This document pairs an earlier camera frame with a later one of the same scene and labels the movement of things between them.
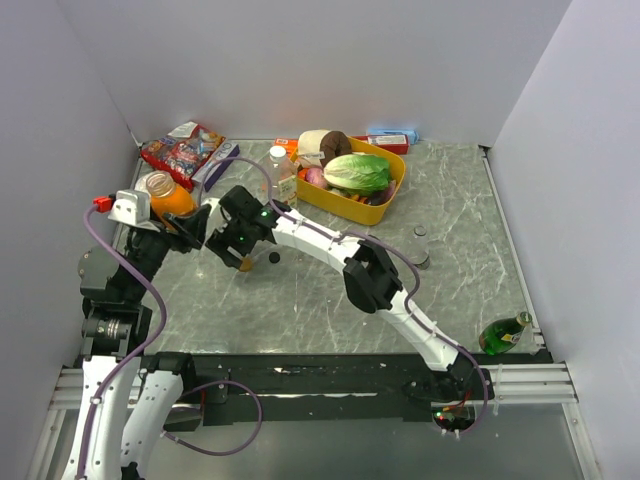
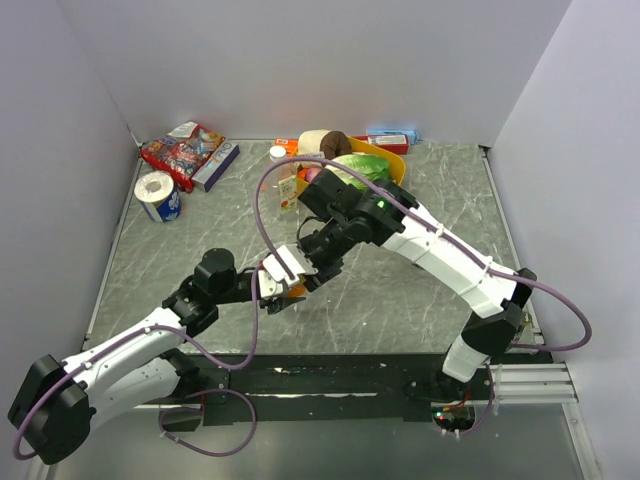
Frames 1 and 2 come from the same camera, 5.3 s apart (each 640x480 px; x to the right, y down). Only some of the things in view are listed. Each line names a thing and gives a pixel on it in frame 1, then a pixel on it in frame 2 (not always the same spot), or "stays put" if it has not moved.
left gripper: [190, 231] to [278, 303]
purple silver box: [215, 169] stays put
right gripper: [220, 242] to [324, 273]
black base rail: [241, 388] stays put
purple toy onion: [315, 176] stays put
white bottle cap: [277, 152] stays put
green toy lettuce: [358, 174] stays put
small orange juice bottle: [170, 197] to [297, 290]
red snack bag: [183, 154] stays put
